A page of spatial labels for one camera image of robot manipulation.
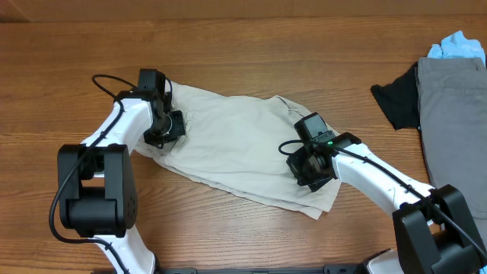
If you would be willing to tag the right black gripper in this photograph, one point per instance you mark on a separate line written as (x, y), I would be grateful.
(293, 162)

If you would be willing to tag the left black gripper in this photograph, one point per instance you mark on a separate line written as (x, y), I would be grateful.
(179, 128)

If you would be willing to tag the beige shorts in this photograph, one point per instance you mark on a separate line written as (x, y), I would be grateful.
(232, 144)

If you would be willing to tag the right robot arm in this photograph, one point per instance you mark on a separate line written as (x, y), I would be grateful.
(434, 228)

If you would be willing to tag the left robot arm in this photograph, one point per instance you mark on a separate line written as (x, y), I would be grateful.
(96, 201)

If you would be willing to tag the black garment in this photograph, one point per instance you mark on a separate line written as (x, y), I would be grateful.
(399, 100)

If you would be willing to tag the grey shorts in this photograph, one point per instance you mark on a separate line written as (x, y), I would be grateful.
(452, 111)

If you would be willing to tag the light blue garment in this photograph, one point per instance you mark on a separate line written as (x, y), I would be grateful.
(457, 46)

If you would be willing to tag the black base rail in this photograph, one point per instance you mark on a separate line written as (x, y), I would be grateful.
(258, 270)

